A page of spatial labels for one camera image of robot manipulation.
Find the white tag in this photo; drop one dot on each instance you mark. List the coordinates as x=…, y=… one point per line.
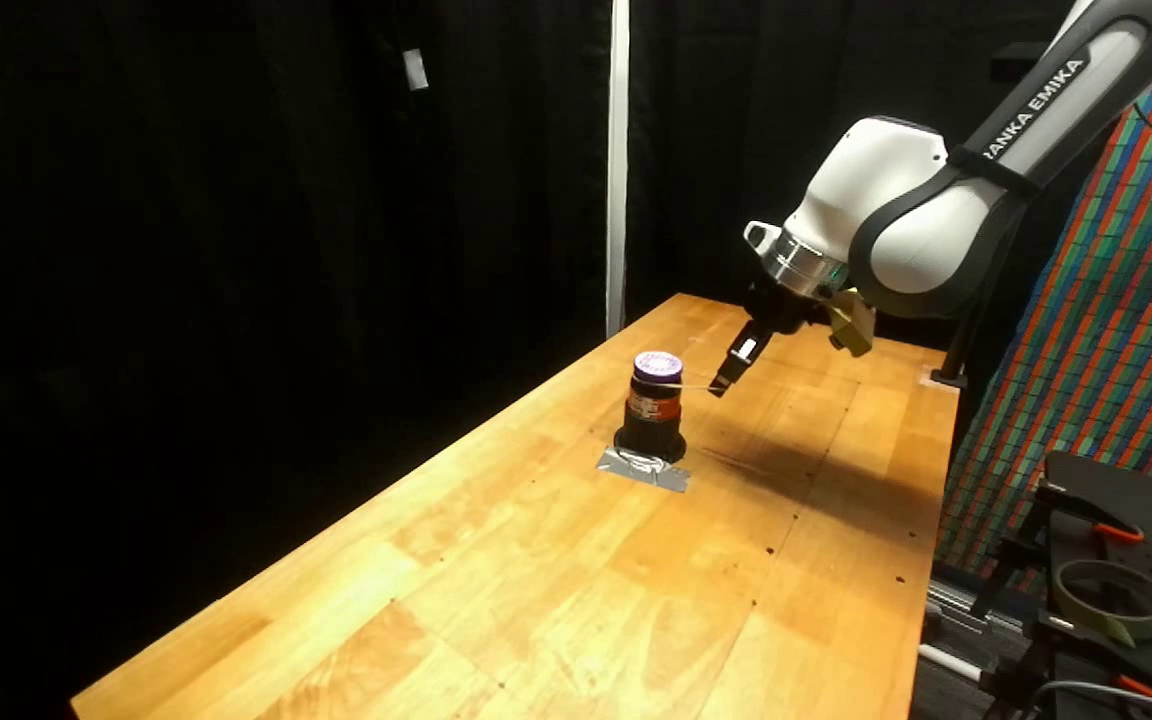
x=416, y=69

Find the black metal plate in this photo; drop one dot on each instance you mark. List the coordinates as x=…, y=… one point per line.
x=1136, y=486

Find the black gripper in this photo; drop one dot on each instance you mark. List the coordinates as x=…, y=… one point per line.
x=776, y=314

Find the yellow wrist camera mount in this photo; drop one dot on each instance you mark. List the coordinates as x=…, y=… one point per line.
x=852, y=326

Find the dark upside-down cup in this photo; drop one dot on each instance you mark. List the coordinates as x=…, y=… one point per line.
x=652, y=436

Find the aluminium rail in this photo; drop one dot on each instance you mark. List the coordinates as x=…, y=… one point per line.
x=969, y=627

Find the green masking tape roll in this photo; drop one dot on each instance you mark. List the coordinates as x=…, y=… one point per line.
x=1108, y=631

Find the black curtain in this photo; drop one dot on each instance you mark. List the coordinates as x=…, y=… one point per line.
x=201, y=267
x=709, y=104

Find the grey square base plate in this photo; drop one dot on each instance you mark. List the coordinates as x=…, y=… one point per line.
x=649, y=476

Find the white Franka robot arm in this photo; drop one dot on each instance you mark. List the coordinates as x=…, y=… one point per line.
x=908, y=227

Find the colourful woven panel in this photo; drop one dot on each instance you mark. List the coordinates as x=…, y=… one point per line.
x=1108, y=333

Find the white vertical pole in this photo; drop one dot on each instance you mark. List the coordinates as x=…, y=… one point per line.
x=616, y=160

